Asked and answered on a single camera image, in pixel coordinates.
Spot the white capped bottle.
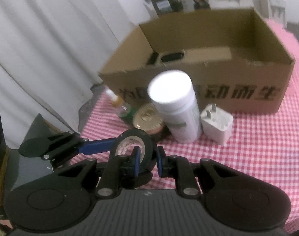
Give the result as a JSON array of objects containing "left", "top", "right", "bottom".
[{"left": 148, "top": 70, "right": 203, "bottom": 143}]

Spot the cardboard box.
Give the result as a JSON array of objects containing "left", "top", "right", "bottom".
[{"left": 98, "top": 7, "right": 295, "bottom": 115}]

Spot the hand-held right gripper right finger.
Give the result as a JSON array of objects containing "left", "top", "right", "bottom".
[{"left": 157, "top": 146, "right": 228, "bottom": 198}]

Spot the white furniture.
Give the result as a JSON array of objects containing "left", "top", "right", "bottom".
[{"left": 255, "top": 0, "right": 287, "bottom": 27}]

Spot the black tape roll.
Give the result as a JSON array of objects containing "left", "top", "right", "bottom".
[{"left": 108, "top": 128, "right": 158, "bottom": 177}]

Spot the small black case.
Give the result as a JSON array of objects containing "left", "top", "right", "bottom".
[{"left": 146, "top": 52, "right": 160, "bottom": 65}]

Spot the gold faceted jar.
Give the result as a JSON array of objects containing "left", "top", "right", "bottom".
[{"left": 132, "top": 104, "right": 170, "bottom": 136}]

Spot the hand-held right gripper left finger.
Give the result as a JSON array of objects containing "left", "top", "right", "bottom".
[{"left": 57, "top": 146, "right": 143, "bottom": 198}]

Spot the pink checkered tablecloth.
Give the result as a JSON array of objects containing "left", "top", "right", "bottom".
[{"left": 78, "top": 17, "right": 299, "bottom": 236}]

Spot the black plug adapter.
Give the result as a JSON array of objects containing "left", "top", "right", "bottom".
[{"left": 161, "top": 51, "right": 185, "bottom": 63}]

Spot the white charger plug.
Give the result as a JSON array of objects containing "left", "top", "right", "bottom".
[{"left": 201, "top": 103, "right": 234, "bottom": 145}]

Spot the white curtain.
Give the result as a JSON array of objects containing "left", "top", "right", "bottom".
[{"left": 0, "top": 0, "right": 152, "bottom": 150}]

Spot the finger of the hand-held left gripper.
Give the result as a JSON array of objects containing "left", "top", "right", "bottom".
[{"left": 42, "top": 131, "right": 118, "bottom": 168}]

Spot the green dropper bottle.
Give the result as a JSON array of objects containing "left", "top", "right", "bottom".
[{"left": 106, "top": 89, "right": 138, "bottom": 124}]

